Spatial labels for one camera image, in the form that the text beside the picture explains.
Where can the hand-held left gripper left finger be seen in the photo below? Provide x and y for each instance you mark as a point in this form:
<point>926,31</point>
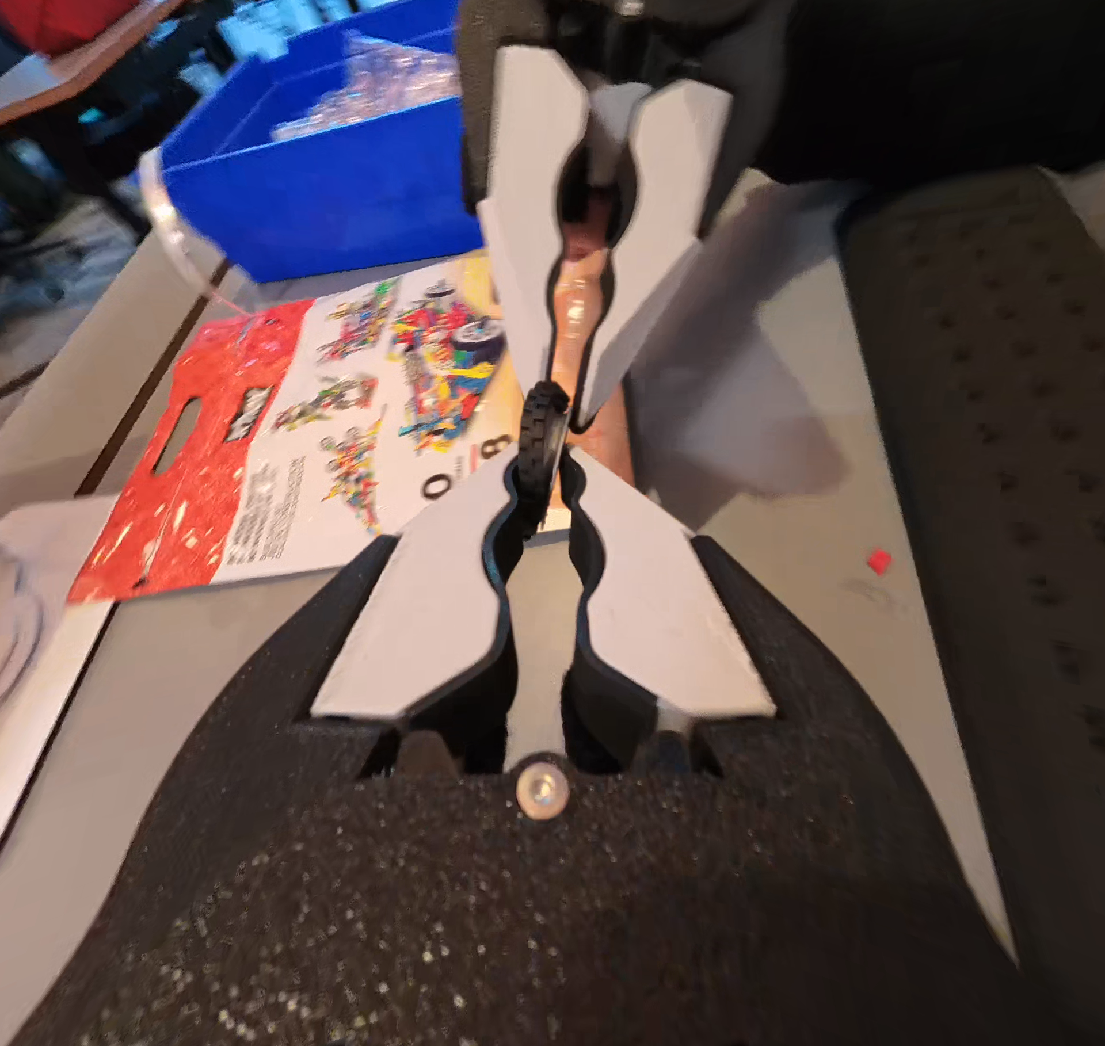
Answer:
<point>414,623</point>

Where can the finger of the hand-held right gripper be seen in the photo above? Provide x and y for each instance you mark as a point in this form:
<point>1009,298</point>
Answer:
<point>527,183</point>
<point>673,200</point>

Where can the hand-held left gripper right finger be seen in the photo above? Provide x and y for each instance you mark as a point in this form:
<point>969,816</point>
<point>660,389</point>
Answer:
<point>665,623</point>

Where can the black rubber tire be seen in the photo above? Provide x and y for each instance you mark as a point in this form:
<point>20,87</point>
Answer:
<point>531,459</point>

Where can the person's right hand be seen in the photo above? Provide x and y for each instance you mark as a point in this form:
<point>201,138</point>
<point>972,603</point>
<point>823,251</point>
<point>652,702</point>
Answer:
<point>578,312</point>

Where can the clear plastic bag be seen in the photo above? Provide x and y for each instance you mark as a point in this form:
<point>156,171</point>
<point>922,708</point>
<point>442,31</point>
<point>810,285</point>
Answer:
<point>371,88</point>

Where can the blue plastic bin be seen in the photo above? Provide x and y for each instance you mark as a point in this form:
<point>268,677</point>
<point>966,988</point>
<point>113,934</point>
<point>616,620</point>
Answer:
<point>328,200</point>

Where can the small red building piece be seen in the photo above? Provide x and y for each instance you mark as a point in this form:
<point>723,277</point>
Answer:
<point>879,562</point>

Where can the K'nex building set booklet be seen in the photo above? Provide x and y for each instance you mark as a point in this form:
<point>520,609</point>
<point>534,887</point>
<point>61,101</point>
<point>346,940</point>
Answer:
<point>216,355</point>

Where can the black perforated pad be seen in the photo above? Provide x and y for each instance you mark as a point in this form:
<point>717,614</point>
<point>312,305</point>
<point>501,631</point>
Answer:
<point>993,459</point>

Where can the wood-edged grey table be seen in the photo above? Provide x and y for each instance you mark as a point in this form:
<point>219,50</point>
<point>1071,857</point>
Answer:
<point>26,79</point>

